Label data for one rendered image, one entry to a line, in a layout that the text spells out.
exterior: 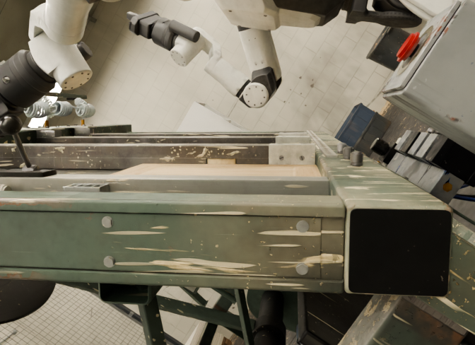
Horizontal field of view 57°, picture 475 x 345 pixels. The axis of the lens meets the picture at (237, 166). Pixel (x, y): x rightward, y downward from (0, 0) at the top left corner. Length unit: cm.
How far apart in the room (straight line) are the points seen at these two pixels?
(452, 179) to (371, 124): 451
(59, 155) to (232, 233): 90
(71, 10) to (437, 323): 66
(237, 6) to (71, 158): 67
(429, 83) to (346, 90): 582
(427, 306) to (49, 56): 72
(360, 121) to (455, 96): 479
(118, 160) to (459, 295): 96
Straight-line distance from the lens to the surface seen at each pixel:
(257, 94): 129
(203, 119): 498
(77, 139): 183
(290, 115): 628
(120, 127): 273
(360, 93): 636
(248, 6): 98
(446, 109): 53
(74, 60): 86
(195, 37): 134
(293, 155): 119
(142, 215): 56
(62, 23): 77
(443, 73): 54
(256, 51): 129
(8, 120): 87
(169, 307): 170
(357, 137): 530
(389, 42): 532
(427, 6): 103
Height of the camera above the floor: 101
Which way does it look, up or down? 3 degrees up
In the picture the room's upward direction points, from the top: 58 degrees counter-clockwise
